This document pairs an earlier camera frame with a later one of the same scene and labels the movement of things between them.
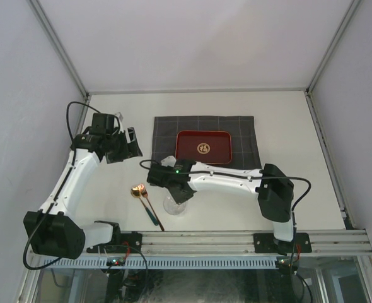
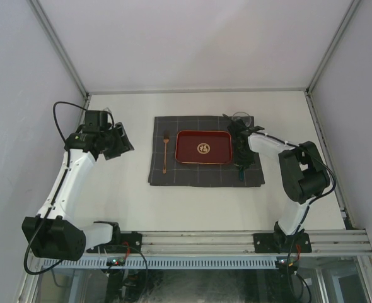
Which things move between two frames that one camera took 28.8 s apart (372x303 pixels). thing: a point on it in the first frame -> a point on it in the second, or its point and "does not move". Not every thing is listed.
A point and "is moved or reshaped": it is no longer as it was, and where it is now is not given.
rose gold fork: [144, 192] -> [166, 139]
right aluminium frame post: [308, 96] does not move
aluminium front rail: [198, 243] does not move
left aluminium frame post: [63, 54] does not move
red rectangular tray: [213, 147] does not move
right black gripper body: [180, 198] -> [244, 157]
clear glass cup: [171, 207] -> [243, 116]
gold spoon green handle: [135, 193] is moved or reshaped
